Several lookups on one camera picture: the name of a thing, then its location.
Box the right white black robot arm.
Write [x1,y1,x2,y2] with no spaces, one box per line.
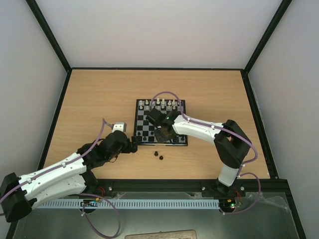
[147,111,254,195]

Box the controller circuit board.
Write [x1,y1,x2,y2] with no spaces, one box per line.
[219,197,243,209]
[80,198,103,207]

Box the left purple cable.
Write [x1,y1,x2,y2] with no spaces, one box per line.
[0,118,121,237]

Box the black aluminium mounting rail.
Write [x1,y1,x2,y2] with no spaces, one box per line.
[98,179,291,198]

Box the right controller circuit board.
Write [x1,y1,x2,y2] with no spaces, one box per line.
[219,197,243,209]

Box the light blue slotted cable duct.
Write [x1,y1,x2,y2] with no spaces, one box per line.
[38,199,220,210]

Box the black cage frame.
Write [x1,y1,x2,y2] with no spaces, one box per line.
[4,0,307,239]

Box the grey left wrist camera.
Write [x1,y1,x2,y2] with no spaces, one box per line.
[112,122,127,132]

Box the black white chess board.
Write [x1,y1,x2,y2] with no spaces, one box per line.
[134,99,188,146]

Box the left controller circuit board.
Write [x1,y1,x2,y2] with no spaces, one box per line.
[80,198,103,207]

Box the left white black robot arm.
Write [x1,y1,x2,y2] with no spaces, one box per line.
[0,130,138,223]

